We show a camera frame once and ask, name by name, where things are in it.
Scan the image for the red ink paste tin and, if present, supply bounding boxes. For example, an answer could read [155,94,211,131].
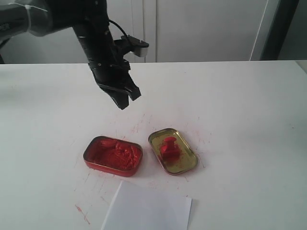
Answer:
[83,136,143,177]

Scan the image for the gold tin lid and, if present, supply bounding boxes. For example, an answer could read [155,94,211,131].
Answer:
[148,128,198,175]

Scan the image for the red stamp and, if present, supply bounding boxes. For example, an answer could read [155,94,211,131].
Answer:
[160,137,180,160]

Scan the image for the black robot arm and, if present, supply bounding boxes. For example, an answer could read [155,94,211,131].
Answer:
[0,0,149,110]

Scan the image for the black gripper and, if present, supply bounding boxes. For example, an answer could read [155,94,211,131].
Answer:
[71,14,141,110]

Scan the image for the white paper sheet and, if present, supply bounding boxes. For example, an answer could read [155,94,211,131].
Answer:
[102,181,192,230]

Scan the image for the black camera cable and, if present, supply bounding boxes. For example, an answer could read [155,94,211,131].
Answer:
[107,19,131,40]

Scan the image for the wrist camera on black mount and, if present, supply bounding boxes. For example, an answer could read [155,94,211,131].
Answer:
[115,35,149,58]

